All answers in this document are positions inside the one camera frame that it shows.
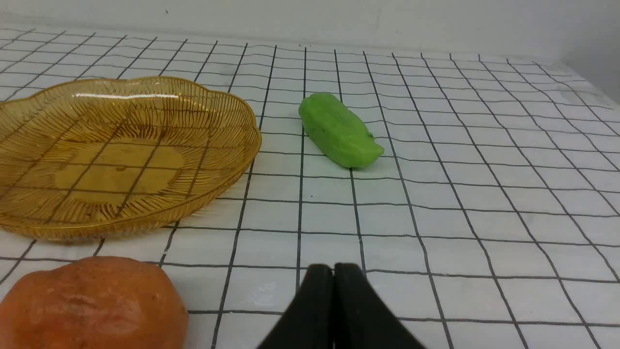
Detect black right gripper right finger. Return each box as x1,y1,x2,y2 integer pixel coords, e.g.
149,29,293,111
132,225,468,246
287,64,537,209
334,263,425,349

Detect orange potato front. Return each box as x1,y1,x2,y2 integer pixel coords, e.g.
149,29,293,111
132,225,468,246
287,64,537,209
0,256,189,349

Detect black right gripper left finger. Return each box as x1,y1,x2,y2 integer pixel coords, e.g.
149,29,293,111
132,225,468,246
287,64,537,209
259,264,334,349

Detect green cucumber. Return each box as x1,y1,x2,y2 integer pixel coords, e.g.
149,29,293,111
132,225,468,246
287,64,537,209
298,93,385,168

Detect white grid tablecloth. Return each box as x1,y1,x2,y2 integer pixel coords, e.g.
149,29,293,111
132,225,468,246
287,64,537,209
1,24,620,349

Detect amber plastic plate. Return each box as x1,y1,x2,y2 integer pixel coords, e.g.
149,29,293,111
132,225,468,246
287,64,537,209
0,77,262,241

